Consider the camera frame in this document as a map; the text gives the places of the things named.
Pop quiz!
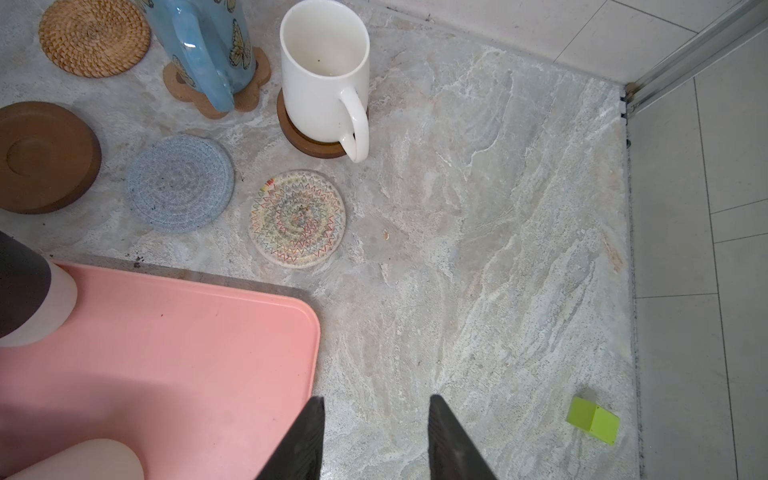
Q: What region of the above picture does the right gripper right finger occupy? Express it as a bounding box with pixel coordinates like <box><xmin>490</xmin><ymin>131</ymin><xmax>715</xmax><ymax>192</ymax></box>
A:
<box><xmin>428</xmin><ymin>394</ymin><xmax>497</xmax><ymax>480</ymax></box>

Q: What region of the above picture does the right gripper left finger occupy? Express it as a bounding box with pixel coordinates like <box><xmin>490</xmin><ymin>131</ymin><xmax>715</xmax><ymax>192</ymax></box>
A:
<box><xmin>256</xmin><ymin>396</ymin><xmax>325</xmax><ymax>480</ymax></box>

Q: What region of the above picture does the white mug red inside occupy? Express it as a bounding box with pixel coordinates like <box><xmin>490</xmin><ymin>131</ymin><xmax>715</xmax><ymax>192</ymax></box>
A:
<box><xmin>10</xmin><ymin>439</ymin><xmax>145</xmax><ymax>480</ymax></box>

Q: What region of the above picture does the multicolour woven round coaster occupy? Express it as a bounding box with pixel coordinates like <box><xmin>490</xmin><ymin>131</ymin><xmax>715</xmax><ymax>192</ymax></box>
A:
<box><xmin>249</xmin><ymin>170</ymin><xmax>346</xmax><ymax>269</ymax></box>

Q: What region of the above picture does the grey-blue woven round coaster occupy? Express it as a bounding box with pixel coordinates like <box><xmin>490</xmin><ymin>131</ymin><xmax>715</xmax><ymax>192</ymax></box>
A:
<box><xmin>125</xmin><ymin>134</ymin><xmax>235</xmax><ymax>233</ymax></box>

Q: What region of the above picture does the black mug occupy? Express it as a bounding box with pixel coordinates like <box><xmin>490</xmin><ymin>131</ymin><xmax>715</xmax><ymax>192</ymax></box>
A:
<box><xmin>1</xmin><ymin>233</ymin><xmax>78</xmax><ymax>348</ymax></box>

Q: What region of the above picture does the dark brown wooden coaster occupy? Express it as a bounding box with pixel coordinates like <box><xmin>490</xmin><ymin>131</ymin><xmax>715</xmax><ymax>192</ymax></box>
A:
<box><xmin>1</xmin><ymin>101</ymin><xmax>102</xmax><ymax>214</ymax></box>

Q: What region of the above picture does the paw shaped cork coaster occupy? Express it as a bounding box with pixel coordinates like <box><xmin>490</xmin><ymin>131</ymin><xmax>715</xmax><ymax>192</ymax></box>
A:
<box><xmin>163</xmin><ymin>47</ymin><xmax>271</xmax><ymax>120</ymax></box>

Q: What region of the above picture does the yellow inside mug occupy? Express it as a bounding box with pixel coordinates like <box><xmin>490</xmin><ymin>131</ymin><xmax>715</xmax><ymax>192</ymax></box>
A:
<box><xmin>135</xmin><ymin>0</ymin><xmax>258</xmax><ymax>113</ymax></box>

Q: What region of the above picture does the woven rattan round coaster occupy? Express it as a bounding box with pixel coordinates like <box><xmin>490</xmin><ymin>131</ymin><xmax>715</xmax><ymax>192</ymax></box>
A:
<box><xmin>38</xmin><ymin>1</ymin><xmax>151</xmax><ymax>78</ymax></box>

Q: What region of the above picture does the pink rectangular tray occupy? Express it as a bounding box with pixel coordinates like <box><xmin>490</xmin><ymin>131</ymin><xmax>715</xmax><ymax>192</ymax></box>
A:
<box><xmin>1</xmin><ymin>263</ymin><xmax>320</xmax><ymax>479</ymax></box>

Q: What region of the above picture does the green small cube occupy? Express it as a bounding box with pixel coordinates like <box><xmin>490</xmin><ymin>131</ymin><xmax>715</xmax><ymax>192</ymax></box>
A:
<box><xmin>566</xmin><ymin>397</ymin><xmax>620</xmax><ymax>445</ymax></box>

